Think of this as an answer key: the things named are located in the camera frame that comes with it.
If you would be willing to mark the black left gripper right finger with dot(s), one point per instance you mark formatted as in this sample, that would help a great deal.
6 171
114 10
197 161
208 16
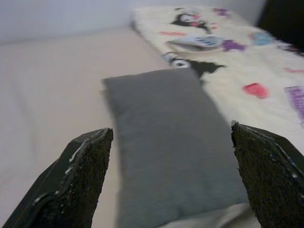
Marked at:
268 180

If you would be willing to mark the grey rectangular pillow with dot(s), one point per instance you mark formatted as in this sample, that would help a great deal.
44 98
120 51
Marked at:
166 130

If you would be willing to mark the black headboard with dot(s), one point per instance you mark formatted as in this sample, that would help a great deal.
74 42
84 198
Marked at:
285 21

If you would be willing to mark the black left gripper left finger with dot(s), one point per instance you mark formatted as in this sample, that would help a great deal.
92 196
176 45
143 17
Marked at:
71 185

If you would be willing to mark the white cartoon print blanket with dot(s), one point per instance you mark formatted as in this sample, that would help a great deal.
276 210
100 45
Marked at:
237 59

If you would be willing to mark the beige bed mattress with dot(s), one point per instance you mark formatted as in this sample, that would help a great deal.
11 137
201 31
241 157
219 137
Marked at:
47 83

